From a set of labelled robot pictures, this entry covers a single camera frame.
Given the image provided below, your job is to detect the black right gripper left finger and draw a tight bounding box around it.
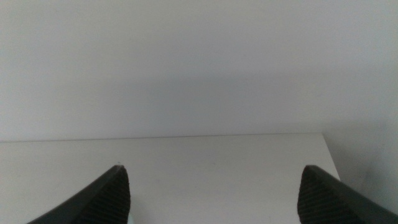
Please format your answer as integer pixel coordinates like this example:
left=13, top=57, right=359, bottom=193
left=27, top=164, right=131, bottom=224

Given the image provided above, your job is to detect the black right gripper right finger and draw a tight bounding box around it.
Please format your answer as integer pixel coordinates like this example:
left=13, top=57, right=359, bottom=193
left=297, top=164, right=398, bottom=224

